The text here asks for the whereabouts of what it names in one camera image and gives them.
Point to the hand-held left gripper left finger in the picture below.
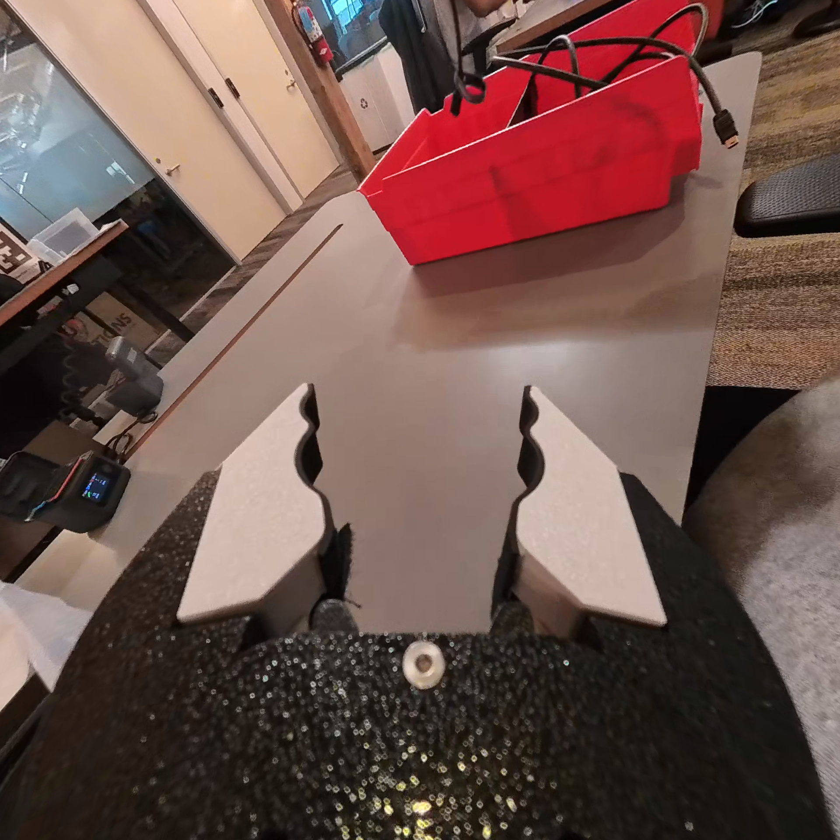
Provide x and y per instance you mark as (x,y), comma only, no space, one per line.
(256,525)

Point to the beige door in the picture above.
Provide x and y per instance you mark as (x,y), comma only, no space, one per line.
(262,118)
(131,98)

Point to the grey printed sweatshirt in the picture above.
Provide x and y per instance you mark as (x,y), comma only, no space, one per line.
(774,558)

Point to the black device with display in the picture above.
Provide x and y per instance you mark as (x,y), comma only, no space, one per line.
(72,489)

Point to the fire extinguisher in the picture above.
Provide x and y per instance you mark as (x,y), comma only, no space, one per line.
(313,29)

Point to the cardboard box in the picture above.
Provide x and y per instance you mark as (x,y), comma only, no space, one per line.
(111,321)

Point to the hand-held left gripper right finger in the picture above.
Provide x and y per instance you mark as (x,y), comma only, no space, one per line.
(584,538)

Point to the red plastic bin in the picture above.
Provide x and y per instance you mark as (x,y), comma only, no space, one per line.
(558,177)

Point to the wooden post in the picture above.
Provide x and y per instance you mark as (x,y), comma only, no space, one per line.
(328,92)

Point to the wooden work table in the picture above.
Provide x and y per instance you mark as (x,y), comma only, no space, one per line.
(525,26)

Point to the dark hanging jacket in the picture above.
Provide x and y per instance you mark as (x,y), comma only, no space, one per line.
(407,52)

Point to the fiducial marker sign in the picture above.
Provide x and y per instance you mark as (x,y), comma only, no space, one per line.
(10,256)

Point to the clear plastic container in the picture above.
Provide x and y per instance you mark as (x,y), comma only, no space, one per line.
(62,229)

